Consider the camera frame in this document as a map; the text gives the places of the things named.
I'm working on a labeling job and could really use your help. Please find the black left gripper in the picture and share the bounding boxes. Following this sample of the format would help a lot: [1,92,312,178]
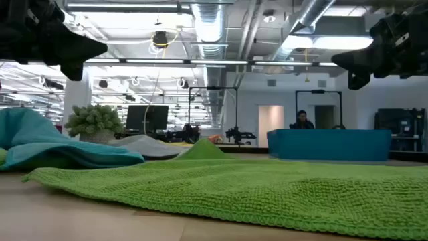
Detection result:
[0,0,109,82]

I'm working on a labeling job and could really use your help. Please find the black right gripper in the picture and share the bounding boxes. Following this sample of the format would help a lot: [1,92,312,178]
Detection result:
[330,5,428,91]

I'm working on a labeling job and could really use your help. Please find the turquoise microfiber towel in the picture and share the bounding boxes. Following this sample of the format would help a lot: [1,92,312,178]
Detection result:
[0,107,146,172]

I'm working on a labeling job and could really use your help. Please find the grey microfiber towel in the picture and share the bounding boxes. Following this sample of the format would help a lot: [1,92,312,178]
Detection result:
[107,134,189,160]

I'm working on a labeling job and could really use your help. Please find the white pillar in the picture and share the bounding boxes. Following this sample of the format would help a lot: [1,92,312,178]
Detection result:
[62,66,93,137]

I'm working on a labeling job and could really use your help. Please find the green artificial potted plant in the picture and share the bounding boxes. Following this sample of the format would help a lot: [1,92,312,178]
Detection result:
[64,104,125,145]

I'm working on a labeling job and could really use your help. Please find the black equipment rack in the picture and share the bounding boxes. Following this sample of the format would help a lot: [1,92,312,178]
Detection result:
[374,108,427,152]

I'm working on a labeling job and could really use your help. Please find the person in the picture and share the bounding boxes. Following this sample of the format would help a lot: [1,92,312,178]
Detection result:
[289,110,316,130]

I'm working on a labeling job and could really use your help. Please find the teal tray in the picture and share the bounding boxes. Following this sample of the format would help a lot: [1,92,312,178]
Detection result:
[266,129,393,162]

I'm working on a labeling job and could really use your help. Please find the black background monitor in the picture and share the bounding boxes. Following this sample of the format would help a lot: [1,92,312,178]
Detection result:
[126,105,169,133]

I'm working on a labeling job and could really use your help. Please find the black background rig frame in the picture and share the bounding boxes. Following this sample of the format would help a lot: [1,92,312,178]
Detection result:
[188,86,239,135]
[294,89,344,130]

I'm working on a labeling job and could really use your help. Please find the black ceiling cable reel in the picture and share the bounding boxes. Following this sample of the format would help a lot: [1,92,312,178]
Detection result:
[152,30,169,48]

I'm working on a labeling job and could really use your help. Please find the black aluminium table frame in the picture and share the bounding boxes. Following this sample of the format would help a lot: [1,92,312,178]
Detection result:
[217,143,428,163]

